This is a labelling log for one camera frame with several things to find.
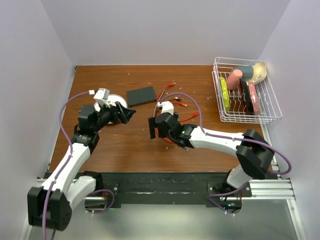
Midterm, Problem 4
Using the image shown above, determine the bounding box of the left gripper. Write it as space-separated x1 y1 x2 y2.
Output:
92 99 135 132

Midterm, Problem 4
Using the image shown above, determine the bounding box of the black network switch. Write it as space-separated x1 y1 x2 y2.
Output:
126 86 157 107

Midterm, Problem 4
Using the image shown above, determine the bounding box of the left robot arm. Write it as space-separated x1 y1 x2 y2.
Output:
27 101 136 231

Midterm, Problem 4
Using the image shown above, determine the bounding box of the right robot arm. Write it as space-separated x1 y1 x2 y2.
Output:
148 112 274 197

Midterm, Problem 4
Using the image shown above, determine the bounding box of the white round patterned plate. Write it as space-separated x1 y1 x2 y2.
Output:
106 94 128 125

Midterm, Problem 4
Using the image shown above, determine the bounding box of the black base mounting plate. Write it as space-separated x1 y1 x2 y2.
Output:
74 171 253 209

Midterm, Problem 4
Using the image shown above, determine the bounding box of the yellow-green plate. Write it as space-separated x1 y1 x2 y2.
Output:
219 76 230 112

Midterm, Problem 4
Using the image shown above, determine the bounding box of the pink cup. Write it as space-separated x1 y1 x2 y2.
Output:
226 69 243 91

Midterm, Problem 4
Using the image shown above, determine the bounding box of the pink plate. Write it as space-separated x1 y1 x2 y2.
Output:
248 80 261 116

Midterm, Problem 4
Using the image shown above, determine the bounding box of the dark green cup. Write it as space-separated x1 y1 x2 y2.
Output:
233 65 254 80

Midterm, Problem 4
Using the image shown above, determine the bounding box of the beige bowl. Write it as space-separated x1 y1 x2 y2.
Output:
251 61 267 84

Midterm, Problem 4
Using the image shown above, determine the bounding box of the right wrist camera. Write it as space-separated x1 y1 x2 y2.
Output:
156 101 174 116

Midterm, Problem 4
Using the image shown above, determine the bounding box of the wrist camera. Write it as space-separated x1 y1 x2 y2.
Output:
156 101 174 116
93 88 110 106

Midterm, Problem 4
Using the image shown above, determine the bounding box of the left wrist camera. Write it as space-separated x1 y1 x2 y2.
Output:
93 88 110 106

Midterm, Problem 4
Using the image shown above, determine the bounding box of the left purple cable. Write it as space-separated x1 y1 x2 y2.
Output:
42 90 116 237

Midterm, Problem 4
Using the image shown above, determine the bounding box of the white wire dish rack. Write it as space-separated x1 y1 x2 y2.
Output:
212 57 282 124

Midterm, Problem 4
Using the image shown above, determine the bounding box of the aluminium frame rail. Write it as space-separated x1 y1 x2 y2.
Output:
32 174 307 240

